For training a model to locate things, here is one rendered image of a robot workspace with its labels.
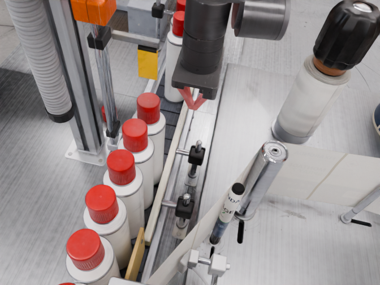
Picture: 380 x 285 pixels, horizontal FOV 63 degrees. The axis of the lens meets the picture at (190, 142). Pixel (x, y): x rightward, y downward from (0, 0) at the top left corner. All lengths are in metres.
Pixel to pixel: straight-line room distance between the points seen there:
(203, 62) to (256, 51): 0.59
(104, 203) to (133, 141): 0.09
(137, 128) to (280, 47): 0.73
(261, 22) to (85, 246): 0.32
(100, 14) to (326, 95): 0.40
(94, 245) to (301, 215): 0.41
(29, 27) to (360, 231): 0.60
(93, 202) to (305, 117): 0.44
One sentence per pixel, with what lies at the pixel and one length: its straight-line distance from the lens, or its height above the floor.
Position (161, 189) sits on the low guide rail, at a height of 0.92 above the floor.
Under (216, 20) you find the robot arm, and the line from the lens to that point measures 0.41.
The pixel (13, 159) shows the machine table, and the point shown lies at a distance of 0.74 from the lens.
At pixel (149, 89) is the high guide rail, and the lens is 0.63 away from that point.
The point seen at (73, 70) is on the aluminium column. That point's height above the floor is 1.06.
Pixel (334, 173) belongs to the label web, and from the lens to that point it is 0.53.
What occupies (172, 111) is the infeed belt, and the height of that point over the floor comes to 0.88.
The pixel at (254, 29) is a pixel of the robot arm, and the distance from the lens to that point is 0.42.
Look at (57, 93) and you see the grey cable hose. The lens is 0.40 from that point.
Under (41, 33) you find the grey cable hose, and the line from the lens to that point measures 0.36.
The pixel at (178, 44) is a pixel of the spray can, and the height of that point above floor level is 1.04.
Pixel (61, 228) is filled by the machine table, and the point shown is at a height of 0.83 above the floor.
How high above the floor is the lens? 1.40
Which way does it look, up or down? 53 degrees down
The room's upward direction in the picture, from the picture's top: 10 degrees clockwise
